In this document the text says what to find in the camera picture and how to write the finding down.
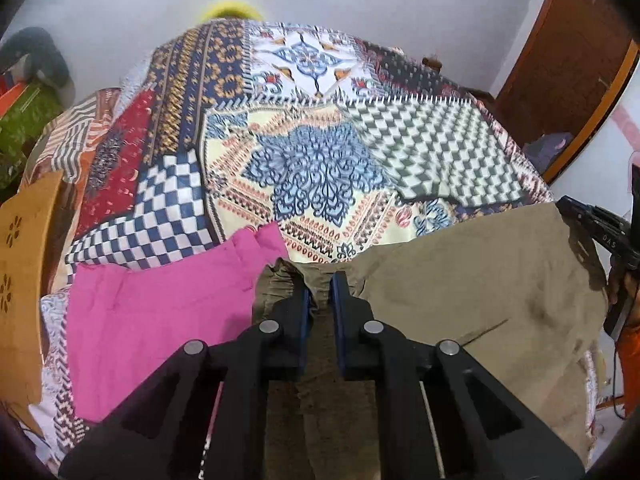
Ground green patterned bag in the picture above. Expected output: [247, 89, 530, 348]
[0, 82, 63, 191]

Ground patchwork printed bed sheet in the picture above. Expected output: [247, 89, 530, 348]
[25, 20, 608, 466]

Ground wooden board with flower cutouts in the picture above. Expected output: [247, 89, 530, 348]
[0, 170, 65, 406]

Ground brown wooden door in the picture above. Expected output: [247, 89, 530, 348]
[492, 0, 640, 183]

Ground person's orange clothing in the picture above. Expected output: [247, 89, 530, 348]
[617, 325, 640, 418]

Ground pink pants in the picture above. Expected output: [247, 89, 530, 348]
[66, 222, 291, 423]

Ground grey plush object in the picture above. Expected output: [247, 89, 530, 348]
[0, 27, 76, 101]

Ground person's right hand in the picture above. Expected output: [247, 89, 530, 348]
[606, 260, 640, 308]

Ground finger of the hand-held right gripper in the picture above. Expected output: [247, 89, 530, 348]
[556, 196, 603, 246]

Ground pink wall decoration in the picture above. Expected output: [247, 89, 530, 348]
[607, 102, 640, 158]

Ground olive pants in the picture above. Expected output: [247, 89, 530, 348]
[252, 202, 608, 480]

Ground purple cloth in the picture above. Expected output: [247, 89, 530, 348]
[522, 132, 573, 161]

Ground orange box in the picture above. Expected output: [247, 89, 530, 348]
[0, 72, 27, 107]

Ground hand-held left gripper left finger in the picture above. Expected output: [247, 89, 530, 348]
[59, 287, 316, 480]

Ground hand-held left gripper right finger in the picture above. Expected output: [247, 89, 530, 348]
[330, 271, 586, 480]

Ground yellow round object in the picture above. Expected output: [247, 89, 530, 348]
[200, 0, 261, 25]

